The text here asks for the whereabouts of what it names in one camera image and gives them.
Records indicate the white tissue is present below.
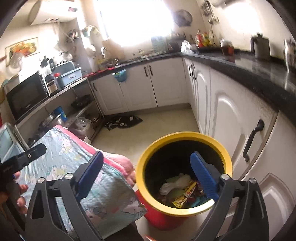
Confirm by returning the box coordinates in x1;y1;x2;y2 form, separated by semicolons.
159;174;191;195

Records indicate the dark metal canister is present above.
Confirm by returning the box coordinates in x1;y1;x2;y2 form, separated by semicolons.
250;33;271;61

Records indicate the black microwave oven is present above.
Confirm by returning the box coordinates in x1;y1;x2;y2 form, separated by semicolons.
6;71;50;121

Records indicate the cartoon print table cloth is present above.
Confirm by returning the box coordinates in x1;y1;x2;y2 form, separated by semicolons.
18;125;147;238

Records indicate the wall exhaust fan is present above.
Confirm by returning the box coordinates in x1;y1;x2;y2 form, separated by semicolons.
173;9;193;27

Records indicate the plastic drawer cabinet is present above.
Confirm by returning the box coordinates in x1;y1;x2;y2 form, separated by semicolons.
0;123;29;164

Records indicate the framed food picture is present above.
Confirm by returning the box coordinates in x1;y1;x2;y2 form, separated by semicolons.
5;37;39;63

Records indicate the blue hanging basket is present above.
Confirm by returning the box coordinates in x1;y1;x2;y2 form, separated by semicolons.
112;69;127;83

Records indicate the person's left hand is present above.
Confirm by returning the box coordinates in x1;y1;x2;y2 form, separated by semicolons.
1;171;29;214

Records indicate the black floor mat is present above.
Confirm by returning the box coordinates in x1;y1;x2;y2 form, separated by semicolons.
104;115;143;131

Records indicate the black electric kettle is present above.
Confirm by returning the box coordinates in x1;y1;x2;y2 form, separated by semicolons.
40;56;56;76

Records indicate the brown glass jar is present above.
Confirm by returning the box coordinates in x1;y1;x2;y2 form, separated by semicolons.
220;38;234;56

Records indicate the yellow rimmed trash bin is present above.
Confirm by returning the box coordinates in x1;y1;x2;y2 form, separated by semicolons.
136;132;233;230

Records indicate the steel kettle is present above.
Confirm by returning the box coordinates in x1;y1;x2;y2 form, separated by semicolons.
283;39;295;72

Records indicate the yellow small carton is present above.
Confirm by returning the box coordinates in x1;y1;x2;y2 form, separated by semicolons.
173;181;197;209

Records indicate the blue plastic dish tub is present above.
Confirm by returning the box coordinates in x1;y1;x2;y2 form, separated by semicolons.
57;67;82;88

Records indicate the blue can on shelf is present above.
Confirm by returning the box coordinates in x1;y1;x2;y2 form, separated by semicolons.
53;106;67;122

